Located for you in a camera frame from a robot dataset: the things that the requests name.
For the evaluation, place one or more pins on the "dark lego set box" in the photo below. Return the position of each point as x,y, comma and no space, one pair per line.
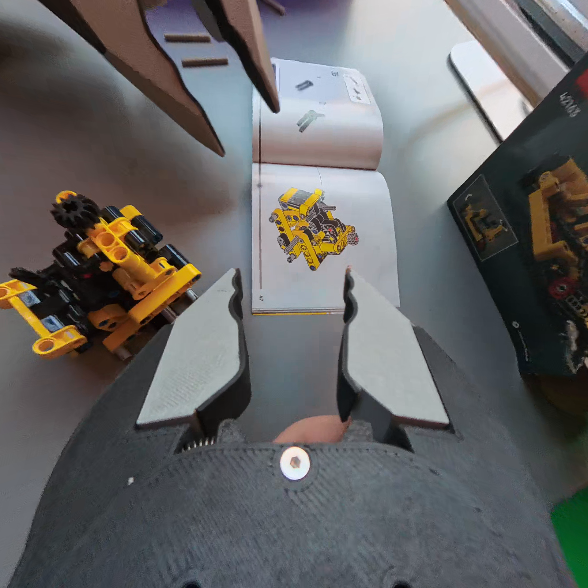
528,239

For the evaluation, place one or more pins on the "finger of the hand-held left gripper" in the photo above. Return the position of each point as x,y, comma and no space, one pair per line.
147,69
250,46

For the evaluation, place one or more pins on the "white lego instruction booklet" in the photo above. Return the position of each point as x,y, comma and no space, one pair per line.
321,206

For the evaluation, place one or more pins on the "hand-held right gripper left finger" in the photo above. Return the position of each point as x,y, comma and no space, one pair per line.
197,358

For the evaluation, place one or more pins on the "green plastic bin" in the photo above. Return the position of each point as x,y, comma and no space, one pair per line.
572,542

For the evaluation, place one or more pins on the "yellow black lego vehicle model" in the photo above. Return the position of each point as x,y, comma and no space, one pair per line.
105,271

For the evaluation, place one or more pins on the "white board stand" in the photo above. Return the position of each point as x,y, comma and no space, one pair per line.
491,82

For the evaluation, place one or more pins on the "dark lego axle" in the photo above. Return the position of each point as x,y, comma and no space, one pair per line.
204,62
187,37
274,6

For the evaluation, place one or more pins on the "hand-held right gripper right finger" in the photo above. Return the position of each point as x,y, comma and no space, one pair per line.
390,358

